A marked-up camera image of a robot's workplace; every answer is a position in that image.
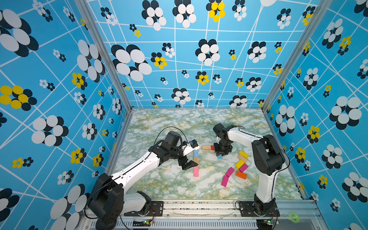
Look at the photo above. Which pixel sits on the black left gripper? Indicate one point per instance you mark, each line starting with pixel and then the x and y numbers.
pixel 189 164

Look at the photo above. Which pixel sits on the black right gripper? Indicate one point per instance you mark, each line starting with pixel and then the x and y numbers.
pixel 219 152

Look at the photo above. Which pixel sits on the pink block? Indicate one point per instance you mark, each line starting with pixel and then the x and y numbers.
pixel 196 171

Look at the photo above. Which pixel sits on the yellow block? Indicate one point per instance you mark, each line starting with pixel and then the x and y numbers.
pixel 245 155
pixel 239 164

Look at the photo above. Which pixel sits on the magenta block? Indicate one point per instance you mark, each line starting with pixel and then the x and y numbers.
pixel 229 172
pixel 243 167
pixel 225 181

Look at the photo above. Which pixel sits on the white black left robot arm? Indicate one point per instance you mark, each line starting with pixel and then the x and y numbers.
pixel 108 199

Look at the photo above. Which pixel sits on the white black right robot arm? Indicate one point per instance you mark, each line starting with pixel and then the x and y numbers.
pixel 268 159

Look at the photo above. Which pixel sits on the orange block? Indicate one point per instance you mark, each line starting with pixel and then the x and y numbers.
pixel 241 175

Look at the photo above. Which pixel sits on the green tape roll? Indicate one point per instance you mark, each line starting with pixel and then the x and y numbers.
pixel 293 217

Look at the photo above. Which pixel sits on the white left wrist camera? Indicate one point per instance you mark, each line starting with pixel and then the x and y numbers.
pixel 190 147

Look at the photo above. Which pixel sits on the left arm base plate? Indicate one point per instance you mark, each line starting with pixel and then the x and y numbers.
pixel 149 209

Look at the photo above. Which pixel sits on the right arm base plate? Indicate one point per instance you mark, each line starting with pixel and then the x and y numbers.
pixel 258 209

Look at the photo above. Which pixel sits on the aluminium frame post right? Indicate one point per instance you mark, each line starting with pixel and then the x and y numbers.
pixel 321 10

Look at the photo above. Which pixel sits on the aluminium frame post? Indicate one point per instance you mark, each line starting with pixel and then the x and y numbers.
pixel 321 10
pixel 96 36

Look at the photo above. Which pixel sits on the aluminium frame post left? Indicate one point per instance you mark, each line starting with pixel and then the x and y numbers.
pixel 96 36

